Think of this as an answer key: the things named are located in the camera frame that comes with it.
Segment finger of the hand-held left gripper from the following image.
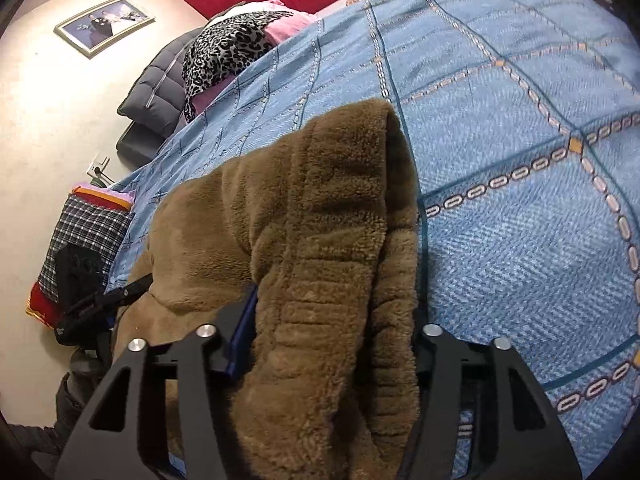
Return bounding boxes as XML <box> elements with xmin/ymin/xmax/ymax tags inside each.
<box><xmin>102</xmin><ymin>274</ymin><xmax>153</xmax><ymax>311</ymax></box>

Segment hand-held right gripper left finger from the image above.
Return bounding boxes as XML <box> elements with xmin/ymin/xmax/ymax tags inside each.
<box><xmin>54</xmin><ymin>284</ymin><xmax>260</xmax><ymax>480</ymax></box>

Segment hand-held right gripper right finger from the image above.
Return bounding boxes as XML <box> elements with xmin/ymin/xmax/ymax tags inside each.
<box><xmin>397</xmin><ymin>324</ymin><xmax>585</xmax><ymax>480</ymax></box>

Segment brown fleece pants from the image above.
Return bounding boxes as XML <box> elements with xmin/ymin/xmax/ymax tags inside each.
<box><xmin>112</xmin><ymin>99</ymin><xmax>426</xmax><ymax>480</ymax></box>

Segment plaid pillow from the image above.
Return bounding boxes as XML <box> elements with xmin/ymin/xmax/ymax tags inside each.
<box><xmin>25</xmin><ymin>185</ymin><xmax>136</xmax><ymax>328</ymax></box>

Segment person's dark clothing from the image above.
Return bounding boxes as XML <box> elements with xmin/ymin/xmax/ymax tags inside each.
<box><xmin>10</xmin><ymin>345</ymin><xmax>116</xmax><ymax>461</ymax></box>

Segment blue patterned bedspread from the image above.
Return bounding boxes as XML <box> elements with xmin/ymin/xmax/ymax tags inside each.
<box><xmin>107</xmin><ymin>0</ymin><xmax>640</xmax><ymax>478</ymax></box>

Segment leopard print cloth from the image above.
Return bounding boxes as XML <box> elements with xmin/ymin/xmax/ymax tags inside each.
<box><xmin>181</xmin><ymin>10</ymin><xmax>296</xmax><ymax>123</ymax></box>

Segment white wall socket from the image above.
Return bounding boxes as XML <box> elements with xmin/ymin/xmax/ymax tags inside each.
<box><xmin>87</xmin><ymin>155</ymin><xmax>111</xmax><ymax>181</ymax></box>

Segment framed wall picture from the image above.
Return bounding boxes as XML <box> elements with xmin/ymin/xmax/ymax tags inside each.
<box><xmin>54</xmin><ymin>0</ymin><xmax>156</xmax><ymax>59</ymax></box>

